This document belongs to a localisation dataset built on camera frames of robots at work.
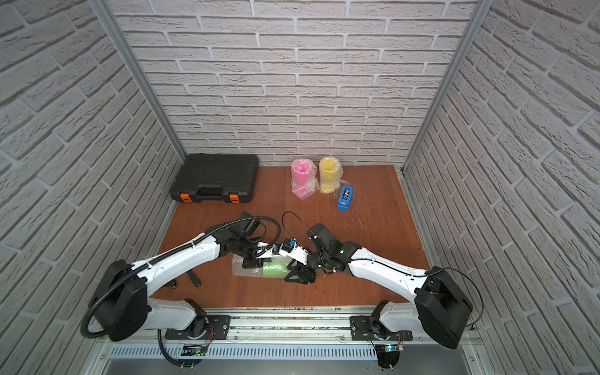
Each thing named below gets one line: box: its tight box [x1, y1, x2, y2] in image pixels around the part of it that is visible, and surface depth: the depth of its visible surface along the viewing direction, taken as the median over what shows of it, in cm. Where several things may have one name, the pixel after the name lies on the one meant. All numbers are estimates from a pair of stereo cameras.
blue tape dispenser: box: [336, 185, 354, 212], surface depth 105 cm
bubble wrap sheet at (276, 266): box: [232, 253, 294, 279], surface depth 81 cm
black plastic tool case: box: [170, 153, 260, 204], surface depth 109 cm
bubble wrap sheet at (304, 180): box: [291, 158, 320, 200], surface depth 102 cm
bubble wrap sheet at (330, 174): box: [318, 156, 351, 195], surface depth 103 cm
